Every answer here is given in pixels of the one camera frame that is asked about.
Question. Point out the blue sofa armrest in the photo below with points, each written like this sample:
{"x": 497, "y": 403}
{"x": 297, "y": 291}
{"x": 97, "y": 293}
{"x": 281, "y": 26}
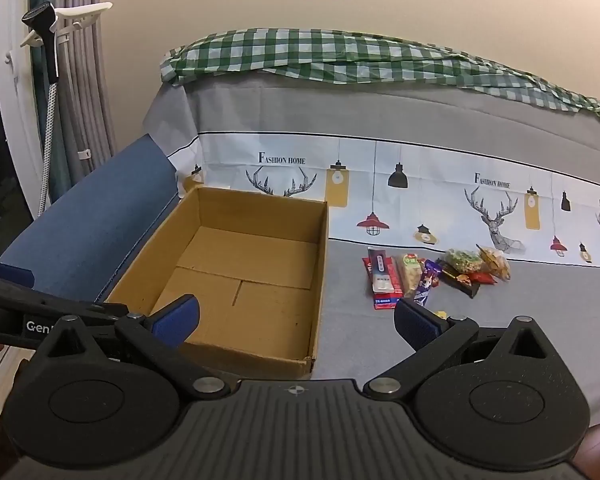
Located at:
{"x": 95, "y": 220}

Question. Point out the grey printed bedsheet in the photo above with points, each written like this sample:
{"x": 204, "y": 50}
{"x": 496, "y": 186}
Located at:
{"x": 430, "y": 110}

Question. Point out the black garment steamer head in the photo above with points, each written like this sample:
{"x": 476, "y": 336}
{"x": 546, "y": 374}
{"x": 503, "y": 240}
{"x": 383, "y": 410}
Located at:
{"x": 47, "y": 40}

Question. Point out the dark snack packet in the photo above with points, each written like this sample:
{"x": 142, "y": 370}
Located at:
{"x": 457, "y": 282}

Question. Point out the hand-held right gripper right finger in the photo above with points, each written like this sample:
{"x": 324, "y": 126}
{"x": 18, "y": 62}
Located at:
{"x": 417, "y": 325}

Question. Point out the green label cracker packet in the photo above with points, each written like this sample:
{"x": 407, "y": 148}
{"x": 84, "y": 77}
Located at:
{"x": 410, "y": 275}

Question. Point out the brown cardboard box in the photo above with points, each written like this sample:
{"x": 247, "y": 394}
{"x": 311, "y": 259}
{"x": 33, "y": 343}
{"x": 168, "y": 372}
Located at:
{"x": 260, "y": 260}

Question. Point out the white framed glass door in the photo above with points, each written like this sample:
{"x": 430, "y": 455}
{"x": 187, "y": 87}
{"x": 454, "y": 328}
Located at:
{"x": 17, "y": 110}

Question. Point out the small red snack packet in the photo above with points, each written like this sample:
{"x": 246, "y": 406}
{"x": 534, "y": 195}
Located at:
{"x": 481, "y": 278}

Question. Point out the purple candy packet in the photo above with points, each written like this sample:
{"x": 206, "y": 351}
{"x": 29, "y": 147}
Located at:
{"x": 427, "y": 280}

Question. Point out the clear green pea packet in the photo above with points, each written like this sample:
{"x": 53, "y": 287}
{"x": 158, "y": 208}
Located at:
{"x": 462, "y": 260}

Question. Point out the white steamer hanger rack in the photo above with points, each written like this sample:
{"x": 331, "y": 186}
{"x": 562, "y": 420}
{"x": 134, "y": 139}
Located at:
{"x": 82, "y": 14}

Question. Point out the clear biscuit packet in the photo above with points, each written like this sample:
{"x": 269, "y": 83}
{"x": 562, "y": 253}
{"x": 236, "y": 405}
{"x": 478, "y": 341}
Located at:
{"x": 496, "y": 261}

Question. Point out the grey curtain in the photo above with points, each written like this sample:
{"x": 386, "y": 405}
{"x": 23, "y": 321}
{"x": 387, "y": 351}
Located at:
{"x": 87, "y": 85}

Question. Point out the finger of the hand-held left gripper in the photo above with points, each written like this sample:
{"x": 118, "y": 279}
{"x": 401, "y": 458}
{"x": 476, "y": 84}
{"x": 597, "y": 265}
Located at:
{"x": 10, "y": 276}

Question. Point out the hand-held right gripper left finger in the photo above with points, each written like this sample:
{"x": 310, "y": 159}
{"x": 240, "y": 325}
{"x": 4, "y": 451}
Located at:
{"x": 176, "y": 321}

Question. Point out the white curtain clip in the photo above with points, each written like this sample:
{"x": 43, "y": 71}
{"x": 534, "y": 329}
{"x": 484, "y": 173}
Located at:
{"x": 84, "y": 154}

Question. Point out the green checkered cloth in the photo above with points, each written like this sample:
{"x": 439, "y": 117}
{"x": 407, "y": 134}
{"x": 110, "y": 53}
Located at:
{"x": 330, "y": 52}

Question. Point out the teal curtain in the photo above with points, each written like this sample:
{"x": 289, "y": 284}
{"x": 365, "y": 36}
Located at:
{"x": 55, "y": 180}

